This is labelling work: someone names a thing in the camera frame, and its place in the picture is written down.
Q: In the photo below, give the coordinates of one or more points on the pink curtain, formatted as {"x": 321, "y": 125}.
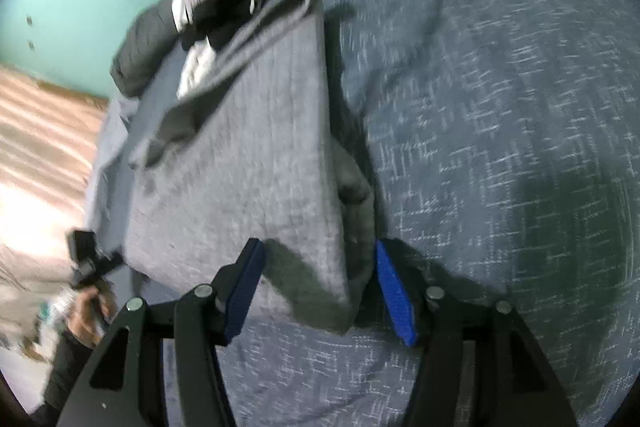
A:
{"x": 40, "y": 167}

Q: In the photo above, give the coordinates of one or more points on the white plastic bag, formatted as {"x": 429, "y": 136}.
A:
{"x": 57, "y": 309}

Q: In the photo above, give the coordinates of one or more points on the grey sweater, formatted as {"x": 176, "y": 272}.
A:
{"x": 260, "y": 157}

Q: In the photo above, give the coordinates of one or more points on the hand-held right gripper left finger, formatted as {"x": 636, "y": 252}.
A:
{"x": 245, "y": 292}

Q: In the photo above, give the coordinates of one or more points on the person's left hand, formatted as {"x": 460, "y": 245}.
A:
{"x": 85, "y": 317}

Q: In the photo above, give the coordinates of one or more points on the wooden window frame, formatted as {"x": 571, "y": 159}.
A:
{"x": 75, "y": 93}

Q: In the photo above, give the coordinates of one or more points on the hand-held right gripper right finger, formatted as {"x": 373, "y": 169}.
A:
{"x": 395, "y": 292}

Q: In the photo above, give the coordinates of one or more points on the white garment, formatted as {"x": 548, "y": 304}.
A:
{"x": 197, "y": 69}

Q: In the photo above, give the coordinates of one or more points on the blue bed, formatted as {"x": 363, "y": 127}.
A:
{"x": 500, "y": 107}

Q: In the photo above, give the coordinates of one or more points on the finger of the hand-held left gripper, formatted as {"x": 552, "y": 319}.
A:
{"x": 110, "y": 261}

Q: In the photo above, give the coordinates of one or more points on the person's left forearm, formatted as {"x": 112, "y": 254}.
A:
{"x": 62, "y": 377}

